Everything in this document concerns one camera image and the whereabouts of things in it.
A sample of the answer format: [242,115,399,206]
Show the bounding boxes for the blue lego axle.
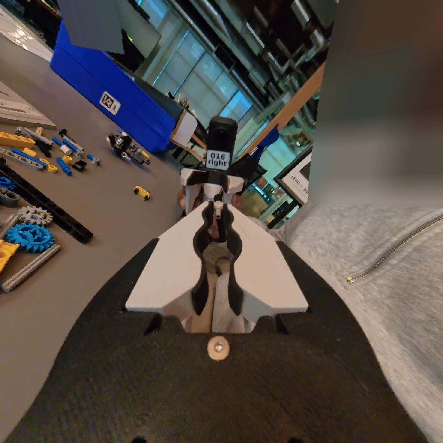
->
[10,147,48,169]

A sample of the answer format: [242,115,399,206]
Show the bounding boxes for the black office chair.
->
[230,152,268,181]

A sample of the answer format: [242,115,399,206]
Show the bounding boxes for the long yellow lego beam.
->
[0,132,36,148]

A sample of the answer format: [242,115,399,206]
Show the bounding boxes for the grey lego piston piece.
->
[15,126,55,147]

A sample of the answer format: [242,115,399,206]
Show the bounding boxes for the grey lego axle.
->
[0,244,61,293]
[0,214,20,240]

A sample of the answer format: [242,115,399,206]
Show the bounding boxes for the large wall screen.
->
[119,0,162,75]

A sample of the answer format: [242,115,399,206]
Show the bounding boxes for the grey zip hoodie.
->
[284,202,443,443]

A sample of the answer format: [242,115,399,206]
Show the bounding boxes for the black and blue lego connector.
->
[58,129,85,153]

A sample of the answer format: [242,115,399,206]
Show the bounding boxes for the yellow lego connector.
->
[0,239,21,275]

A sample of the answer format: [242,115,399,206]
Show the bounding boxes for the white sign board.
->
[275,144,313,205]

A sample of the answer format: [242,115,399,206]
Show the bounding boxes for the person's right hand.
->
[177,189,208,218]

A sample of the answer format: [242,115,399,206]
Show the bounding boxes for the blue storage bin with tag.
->
[50,20,184,153]

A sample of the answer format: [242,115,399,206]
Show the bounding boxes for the long black lego beam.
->
[0,157,93,244]

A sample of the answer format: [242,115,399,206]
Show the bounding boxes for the person's right forearm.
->
[247,215,289,243]

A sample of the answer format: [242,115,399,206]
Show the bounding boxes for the beige pants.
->
[191,272,217,333]

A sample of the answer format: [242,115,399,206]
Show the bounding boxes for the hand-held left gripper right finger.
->
[225,202,309,333]

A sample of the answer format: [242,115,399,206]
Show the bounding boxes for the grey instruction booklet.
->
[0,81,57,129]

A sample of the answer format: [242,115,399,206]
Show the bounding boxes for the grey three-hole lego liftarm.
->
[0,187,21,208]

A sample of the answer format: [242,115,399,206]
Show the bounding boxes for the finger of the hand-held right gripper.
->
[223,175,245,194]
[179,168,210,187]

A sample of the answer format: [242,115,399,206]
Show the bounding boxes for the long grey lego liftarm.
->
[0,147,46,171]

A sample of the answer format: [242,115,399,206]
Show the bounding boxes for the blue and white lego pin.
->
[52,136,73,156]

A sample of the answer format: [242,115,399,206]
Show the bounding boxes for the white cardboard box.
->
[170,110,198,147]

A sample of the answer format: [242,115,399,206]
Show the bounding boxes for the grey lego gear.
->
[17,206,53,227]

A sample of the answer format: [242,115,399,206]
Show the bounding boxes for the black lego assembly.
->
[106,129,151,165]

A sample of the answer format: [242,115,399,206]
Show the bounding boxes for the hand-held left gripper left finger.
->
[125,201,213,333]

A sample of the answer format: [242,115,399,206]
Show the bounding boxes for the glossy printed sheet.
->
[0,6,53,62]

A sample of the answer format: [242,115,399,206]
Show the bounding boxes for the large blue lego gear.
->
[6,223,56,253]

